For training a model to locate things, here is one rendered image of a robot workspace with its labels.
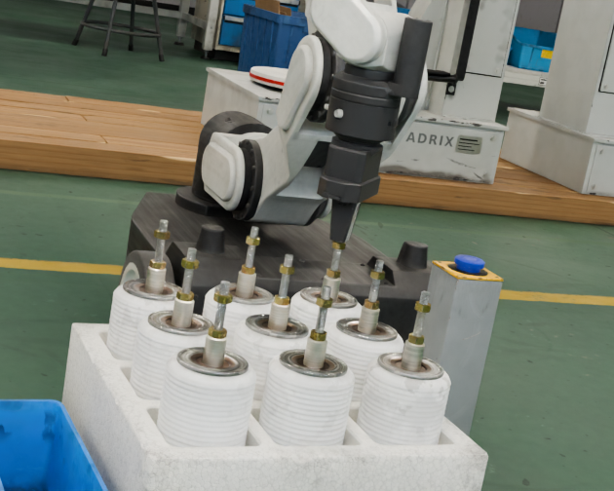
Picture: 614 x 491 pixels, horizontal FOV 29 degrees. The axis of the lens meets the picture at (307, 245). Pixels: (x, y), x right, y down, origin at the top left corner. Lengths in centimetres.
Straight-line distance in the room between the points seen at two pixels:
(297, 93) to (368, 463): 68
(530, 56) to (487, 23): 314
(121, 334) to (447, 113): 239
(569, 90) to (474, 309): 257
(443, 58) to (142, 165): 104
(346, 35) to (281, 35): 440
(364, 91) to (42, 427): 56
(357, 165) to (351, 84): 10
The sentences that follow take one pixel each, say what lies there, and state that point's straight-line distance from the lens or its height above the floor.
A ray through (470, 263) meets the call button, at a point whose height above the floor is 33.
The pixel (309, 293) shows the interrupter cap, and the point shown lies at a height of 25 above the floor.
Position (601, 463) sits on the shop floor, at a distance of 191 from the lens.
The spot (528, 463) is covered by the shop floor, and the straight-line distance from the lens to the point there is 184.
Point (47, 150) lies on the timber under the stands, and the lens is 321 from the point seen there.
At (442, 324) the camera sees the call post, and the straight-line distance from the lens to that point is 155.
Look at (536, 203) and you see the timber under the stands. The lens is 377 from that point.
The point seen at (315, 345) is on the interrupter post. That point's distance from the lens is 127.
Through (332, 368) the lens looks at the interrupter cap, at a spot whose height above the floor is 25.
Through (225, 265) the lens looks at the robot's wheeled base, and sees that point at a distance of 180.
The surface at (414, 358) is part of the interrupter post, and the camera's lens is 133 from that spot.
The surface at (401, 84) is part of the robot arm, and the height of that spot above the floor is 54.
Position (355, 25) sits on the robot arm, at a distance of 143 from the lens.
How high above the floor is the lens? 68
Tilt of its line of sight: 14 degrees down
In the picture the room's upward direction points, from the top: 10 degrees clockwise
